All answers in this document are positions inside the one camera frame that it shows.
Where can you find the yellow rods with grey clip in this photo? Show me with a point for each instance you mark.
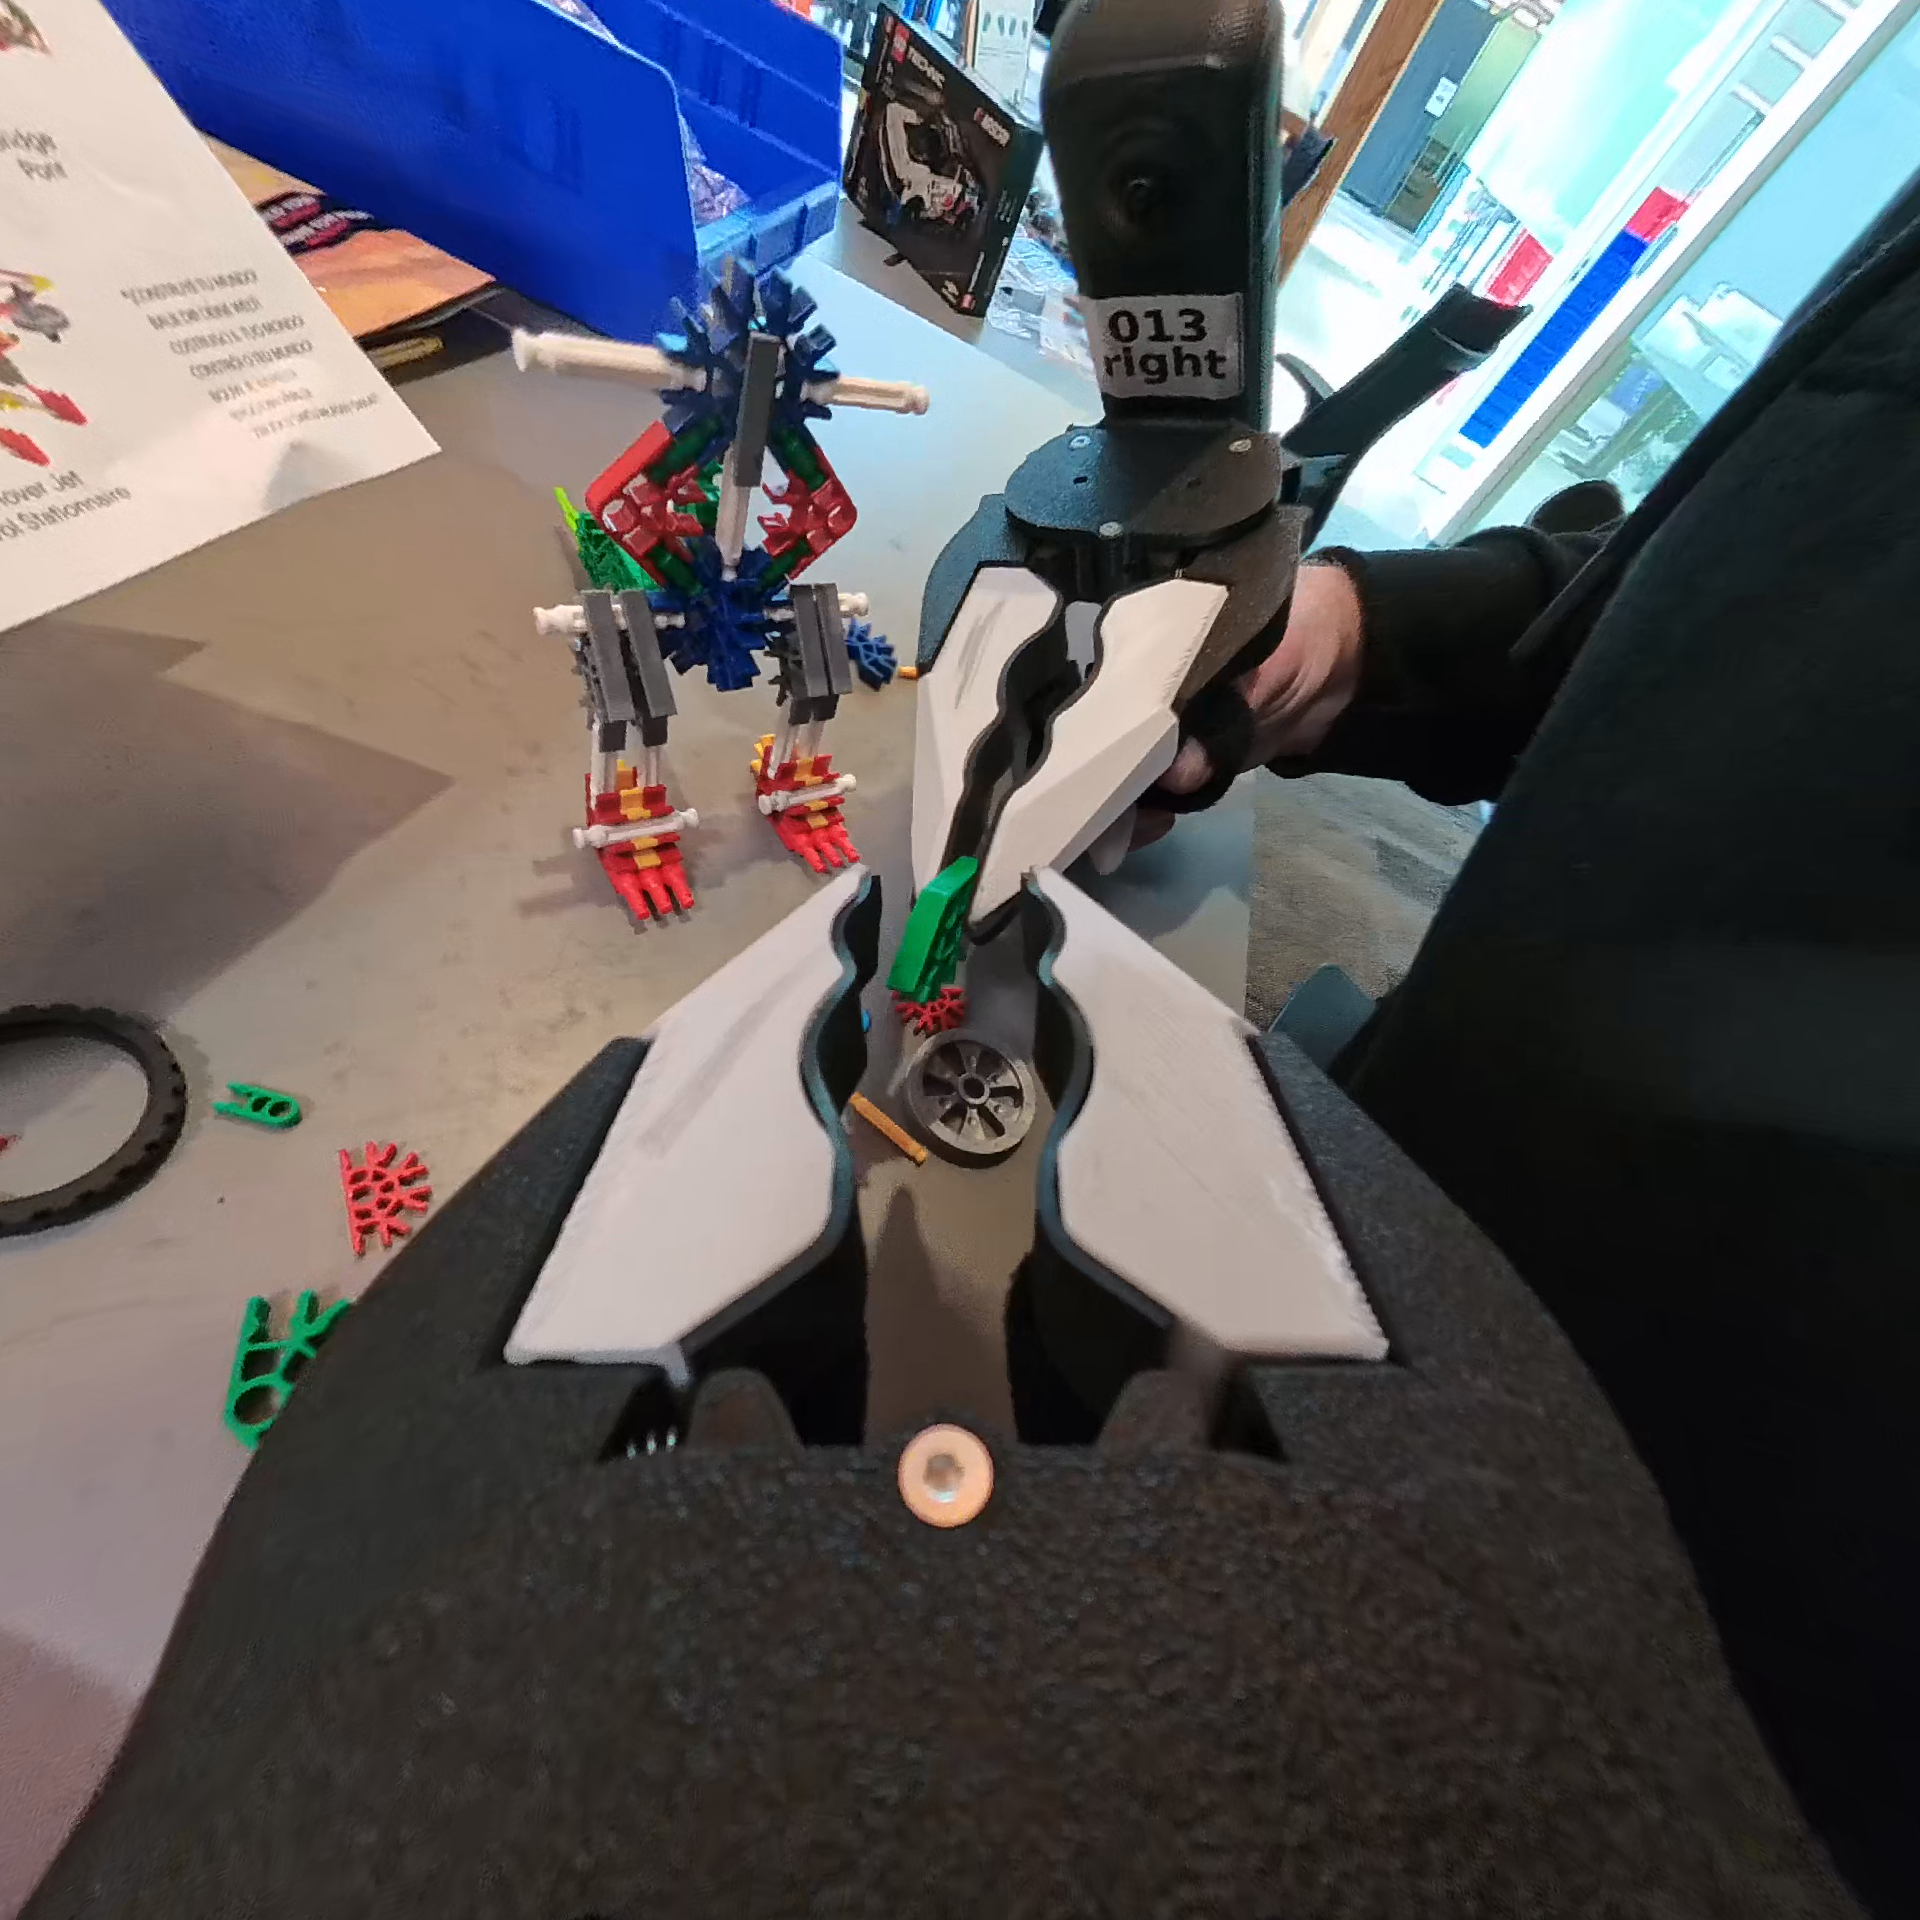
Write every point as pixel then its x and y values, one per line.
pixel 406 351

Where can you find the person's right forearm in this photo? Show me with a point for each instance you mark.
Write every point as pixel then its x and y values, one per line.
pixel 1445 662

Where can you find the green connector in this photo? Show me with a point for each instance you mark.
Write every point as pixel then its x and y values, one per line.
pixel 935 913
pixel 236 1396

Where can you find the green small piece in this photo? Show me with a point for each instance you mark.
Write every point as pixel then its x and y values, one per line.
pixel 270 1111

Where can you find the printed instruction sheet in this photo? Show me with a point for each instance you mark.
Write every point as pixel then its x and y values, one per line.
pixel 154 302

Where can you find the red connector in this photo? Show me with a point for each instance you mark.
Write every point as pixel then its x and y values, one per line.
pixel 385 1194
pixel 933 1009

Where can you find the black rubber tyre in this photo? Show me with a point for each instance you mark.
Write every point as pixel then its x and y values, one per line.
pixel 167 1117

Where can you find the grey pulley wheel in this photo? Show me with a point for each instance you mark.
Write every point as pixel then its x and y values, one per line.
pixel 967 1097

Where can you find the person's right hand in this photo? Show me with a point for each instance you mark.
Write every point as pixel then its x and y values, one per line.
pixel 1312 662

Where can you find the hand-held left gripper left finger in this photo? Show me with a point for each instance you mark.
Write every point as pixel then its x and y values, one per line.
pixel 673 1201

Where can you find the colourful construction toy model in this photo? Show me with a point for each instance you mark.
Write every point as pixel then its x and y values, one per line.
pixel 721 617

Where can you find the black printed box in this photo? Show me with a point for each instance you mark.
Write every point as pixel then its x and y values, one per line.
pixel 933 149

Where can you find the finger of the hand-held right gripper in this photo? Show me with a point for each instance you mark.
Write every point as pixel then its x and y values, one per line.
pixel 953 705
pixel 1129 705

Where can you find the blue plastic bin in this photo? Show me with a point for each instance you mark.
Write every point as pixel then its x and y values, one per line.
pixel 452 123

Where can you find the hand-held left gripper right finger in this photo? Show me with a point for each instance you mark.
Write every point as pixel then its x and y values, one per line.
pixel 1217 1201

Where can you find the clear plastic bags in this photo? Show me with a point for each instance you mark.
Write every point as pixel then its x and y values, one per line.
pixel 721 181

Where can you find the grey chair armrest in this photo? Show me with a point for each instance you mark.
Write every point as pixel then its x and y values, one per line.
pixel 1320 1028

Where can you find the black office chair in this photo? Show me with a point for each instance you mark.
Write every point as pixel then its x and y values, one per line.
pixel 1426 367

